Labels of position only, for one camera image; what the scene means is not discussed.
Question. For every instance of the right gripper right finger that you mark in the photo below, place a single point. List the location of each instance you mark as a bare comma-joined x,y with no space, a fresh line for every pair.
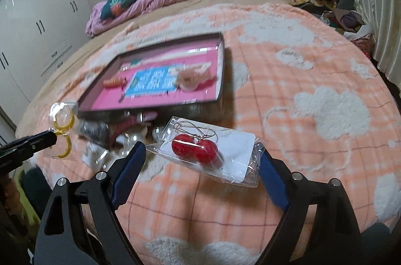
335,235

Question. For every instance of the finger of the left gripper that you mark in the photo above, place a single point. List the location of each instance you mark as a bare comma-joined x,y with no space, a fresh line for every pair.
14,154

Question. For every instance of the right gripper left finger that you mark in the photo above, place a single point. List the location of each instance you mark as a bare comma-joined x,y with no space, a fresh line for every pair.
80,226

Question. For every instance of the yellow hoop earrings packet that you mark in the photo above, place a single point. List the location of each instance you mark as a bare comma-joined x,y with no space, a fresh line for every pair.
62,120

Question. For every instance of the red ball earrings packet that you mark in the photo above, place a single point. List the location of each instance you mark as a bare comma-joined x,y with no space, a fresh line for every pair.
223,154

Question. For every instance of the pink jewelry box tray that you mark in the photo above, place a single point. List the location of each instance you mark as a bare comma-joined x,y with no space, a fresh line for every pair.
106,92

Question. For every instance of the black item in bag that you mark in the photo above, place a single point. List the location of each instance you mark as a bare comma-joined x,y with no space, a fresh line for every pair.
95,132

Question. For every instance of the white wardrobe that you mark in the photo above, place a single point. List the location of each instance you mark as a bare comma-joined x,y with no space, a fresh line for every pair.
37,38

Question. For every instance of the blue printed card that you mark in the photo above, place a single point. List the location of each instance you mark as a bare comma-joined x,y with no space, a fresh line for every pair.
152,81

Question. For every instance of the pink hair claw clip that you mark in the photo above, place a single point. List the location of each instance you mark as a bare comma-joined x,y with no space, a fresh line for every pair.
190,77

